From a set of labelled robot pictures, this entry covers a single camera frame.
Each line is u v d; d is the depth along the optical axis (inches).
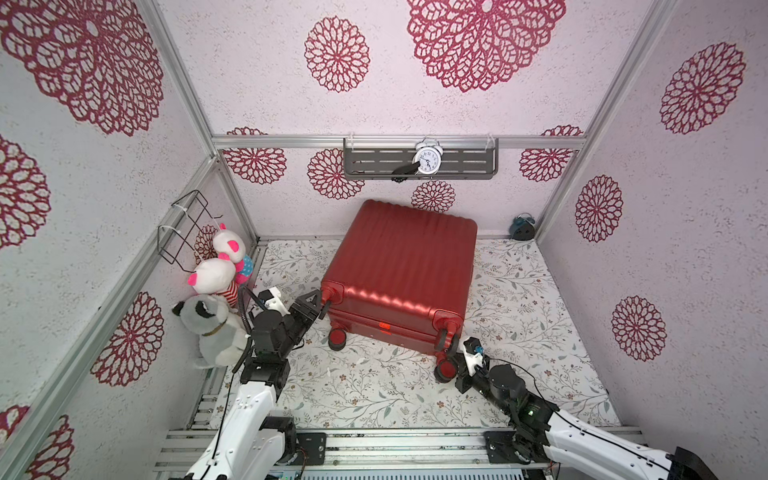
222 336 32.1
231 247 36.2
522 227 46.2
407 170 36.4
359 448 29.9
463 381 27.8
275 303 28.2
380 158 36.5
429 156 35.4
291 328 26.4
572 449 21.6
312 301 29.9
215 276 32.8
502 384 23.9
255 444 17.9
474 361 27.5
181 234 29.6
